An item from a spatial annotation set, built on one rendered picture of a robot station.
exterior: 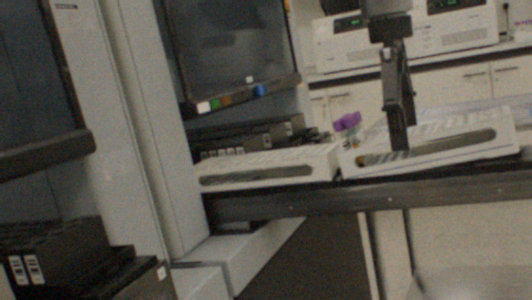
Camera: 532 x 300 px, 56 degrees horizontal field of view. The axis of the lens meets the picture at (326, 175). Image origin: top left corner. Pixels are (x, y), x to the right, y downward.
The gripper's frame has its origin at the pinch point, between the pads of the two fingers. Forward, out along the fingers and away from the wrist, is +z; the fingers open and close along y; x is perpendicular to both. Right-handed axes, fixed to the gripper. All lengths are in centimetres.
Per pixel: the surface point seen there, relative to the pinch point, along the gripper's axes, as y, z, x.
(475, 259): 132, 87, -3
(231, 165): -4.9, 0.8, 32.5
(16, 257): -46, 0, 40
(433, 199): -6.7, 10.1, -4.3
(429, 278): 61, 59, 8
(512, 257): 133, 87, -20
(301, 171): 4.7, 5.7, 22.5
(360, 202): -6.7, 9.6, 8.3
